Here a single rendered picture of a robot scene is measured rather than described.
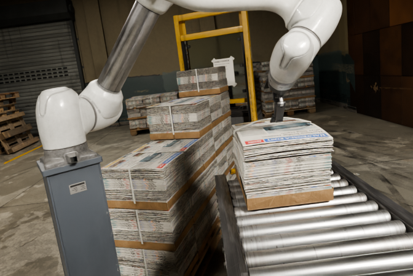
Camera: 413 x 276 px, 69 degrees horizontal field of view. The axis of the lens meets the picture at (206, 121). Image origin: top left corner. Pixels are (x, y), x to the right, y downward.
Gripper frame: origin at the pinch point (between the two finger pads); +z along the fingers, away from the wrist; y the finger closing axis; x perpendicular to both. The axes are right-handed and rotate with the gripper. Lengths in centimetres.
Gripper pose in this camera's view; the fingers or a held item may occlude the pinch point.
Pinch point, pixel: (271, 102)
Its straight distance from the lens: 118.1
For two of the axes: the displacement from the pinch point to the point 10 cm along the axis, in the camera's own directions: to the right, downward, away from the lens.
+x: 9.9, -1.1, -0.1
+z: 0.4, 3.1, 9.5
